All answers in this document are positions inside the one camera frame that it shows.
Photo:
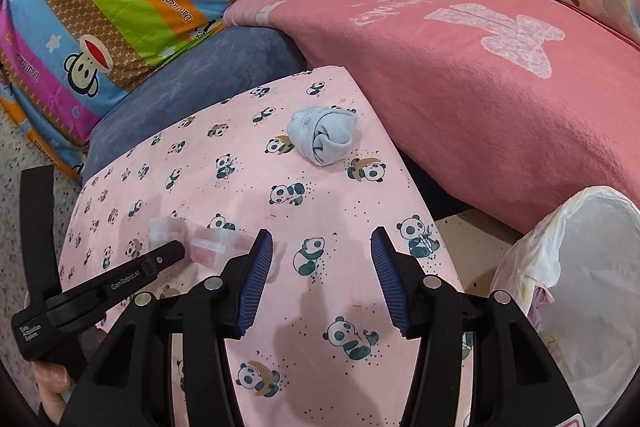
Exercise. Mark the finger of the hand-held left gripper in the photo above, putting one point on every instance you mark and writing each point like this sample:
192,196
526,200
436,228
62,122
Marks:
155,264

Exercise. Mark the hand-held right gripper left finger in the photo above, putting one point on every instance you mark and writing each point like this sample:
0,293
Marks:
257,277

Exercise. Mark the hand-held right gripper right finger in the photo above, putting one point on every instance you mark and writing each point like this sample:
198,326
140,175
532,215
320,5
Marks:
387,277

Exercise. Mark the clear red-printed plastic wrapper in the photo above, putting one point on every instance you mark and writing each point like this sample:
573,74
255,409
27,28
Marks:
210,248

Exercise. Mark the purple cloth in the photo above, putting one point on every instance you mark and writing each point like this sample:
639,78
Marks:
542,300

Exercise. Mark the white plastic bag bin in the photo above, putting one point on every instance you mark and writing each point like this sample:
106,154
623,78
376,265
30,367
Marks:
590,267

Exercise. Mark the person's left hand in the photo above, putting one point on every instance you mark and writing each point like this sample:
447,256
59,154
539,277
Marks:
50,387

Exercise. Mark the pink panda-print sheet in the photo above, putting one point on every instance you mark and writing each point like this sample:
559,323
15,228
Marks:
310,217

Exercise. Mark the rolled light blue sock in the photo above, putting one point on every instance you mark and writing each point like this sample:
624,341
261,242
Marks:
320,137

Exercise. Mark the pink bow-print blanket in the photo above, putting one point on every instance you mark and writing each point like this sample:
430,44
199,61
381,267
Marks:
475,107

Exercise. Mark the blue-grey cushion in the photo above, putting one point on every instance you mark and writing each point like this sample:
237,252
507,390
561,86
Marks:
200,67

